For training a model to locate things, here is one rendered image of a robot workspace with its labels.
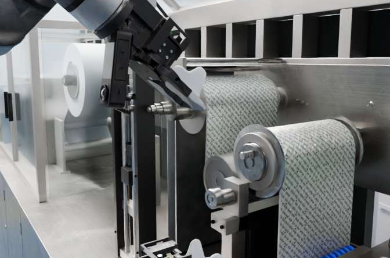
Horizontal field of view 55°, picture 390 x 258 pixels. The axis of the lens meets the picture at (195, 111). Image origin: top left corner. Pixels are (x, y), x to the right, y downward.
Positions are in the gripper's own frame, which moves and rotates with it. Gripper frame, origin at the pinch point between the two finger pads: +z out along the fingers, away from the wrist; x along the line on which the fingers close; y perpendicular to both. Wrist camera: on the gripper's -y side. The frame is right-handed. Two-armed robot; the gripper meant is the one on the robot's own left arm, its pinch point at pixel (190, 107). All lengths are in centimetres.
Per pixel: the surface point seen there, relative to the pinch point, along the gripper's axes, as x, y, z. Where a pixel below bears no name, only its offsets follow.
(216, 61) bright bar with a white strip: 24.6, 21.6, 13.8
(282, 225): -5.5, -6.6, 28.9
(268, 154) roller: -3.5, 2.6, 18.2
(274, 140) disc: -3.8, 5.1, 17.3
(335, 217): -5.5, 2.1, 43.2
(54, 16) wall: 339, 80, 17
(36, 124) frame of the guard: 97, -16, 6
